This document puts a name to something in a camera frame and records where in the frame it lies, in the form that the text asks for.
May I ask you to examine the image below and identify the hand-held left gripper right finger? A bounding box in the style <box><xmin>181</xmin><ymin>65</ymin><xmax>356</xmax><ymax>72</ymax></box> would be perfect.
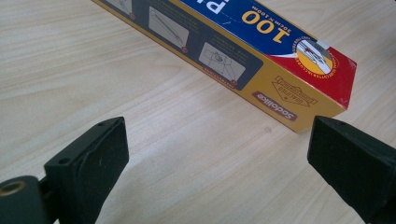
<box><xmin>306</xmin><ymin>115</ymin><xmax>396</xmax><ymax>224</ymax></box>

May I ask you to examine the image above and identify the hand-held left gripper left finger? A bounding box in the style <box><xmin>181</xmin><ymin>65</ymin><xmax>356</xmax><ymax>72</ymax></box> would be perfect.
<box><xmin>43</xmin><ymin>116</ymin><xmax>130</xmax><ymax>224</ymax></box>

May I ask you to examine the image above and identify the long yellow and blue box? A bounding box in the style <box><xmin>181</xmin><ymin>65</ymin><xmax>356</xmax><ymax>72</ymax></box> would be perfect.
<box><xmin>91</xmin><ymin>0</ymin><xmax>358</xmax><ymax>133</ymax></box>

